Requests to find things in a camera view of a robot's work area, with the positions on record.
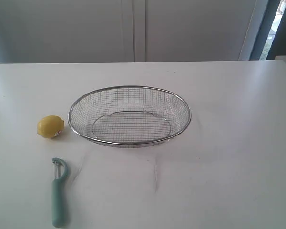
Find yellow lemon with sticker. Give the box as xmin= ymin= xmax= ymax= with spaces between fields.
xmin=37 ymin=115 xmax=64 ymax=139

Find teal handled vegetable peeler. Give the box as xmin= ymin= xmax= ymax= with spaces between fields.
xmin=51 ymin=157 xmax=69 ymax=228

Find oval steel mesh basket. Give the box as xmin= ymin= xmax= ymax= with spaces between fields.
xmin=68 ymin=85 xmax=192 ymax=148

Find white cabinet doors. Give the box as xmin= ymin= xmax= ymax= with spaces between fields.
xmin=0 ymin=0 xmax=267 ymax=63

